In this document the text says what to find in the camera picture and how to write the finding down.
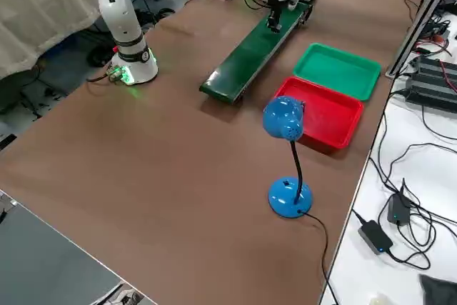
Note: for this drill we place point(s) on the red plastic tray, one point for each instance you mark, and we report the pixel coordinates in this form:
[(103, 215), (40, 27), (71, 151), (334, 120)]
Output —
[(332, 123)]

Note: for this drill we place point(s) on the green plastic tray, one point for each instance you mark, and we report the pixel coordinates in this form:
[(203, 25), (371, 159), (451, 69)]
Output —
[(335, 69)]

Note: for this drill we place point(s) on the dark grey cloth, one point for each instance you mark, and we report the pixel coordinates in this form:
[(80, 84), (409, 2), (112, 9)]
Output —
[(439, 290)]

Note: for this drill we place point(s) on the green belt conveyor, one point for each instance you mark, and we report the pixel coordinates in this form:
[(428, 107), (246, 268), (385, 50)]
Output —
[(250, 58)]

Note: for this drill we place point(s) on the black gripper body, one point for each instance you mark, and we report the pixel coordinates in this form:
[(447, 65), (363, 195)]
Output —
[(274, 3)]

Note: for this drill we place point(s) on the beige curtain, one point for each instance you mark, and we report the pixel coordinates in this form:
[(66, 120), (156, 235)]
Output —
[(43, 8)]

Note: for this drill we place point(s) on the blue desk lamp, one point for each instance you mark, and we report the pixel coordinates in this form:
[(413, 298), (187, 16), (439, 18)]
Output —
[(283, 117)]

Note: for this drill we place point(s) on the black ribbed power unit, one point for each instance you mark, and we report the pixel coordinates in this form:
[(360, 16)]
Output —
[(433, 67), (428, 92)]

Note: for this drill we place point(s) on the aluminium frame post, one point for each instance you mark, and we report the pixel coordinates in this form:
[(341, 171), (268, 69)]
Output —
[(421, 19)]

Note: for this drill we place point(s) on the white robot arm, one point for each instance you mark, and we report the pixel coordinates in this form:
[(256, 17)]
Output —
[(121, 15)]

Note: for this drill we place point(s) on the black power adapter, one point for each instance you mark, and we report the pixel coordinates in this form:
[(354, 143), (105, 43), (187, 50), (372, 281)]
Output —
[(400, 208), (375, 237)]

